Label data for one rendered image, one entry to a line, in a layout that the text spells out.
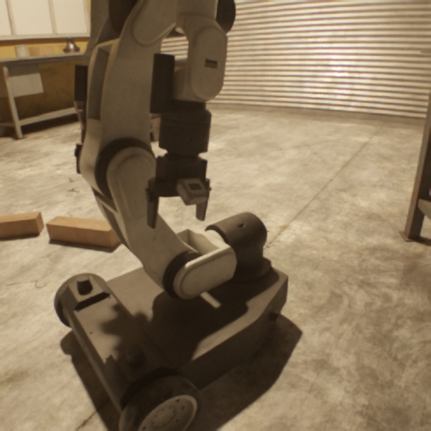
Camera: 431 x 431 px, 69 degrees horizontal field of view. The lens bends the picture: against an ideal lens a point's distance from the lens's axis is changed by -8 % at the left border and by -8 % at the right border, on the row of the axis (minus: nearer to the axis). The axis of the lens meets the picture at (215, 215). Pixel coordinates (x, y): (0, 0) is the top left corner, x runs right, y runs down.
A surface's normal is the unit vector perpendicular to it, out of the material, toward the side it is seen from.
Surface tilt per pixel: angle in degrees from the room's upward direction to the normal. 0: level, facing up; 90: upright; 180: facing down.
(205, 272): 90
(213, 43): 90
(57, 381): 0
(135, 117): 90
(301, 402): 0
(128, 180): 90
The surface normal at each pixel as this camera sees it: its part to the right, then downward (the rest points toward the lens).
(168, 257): 0.61, 0.32
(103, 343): -0.04, -0.90
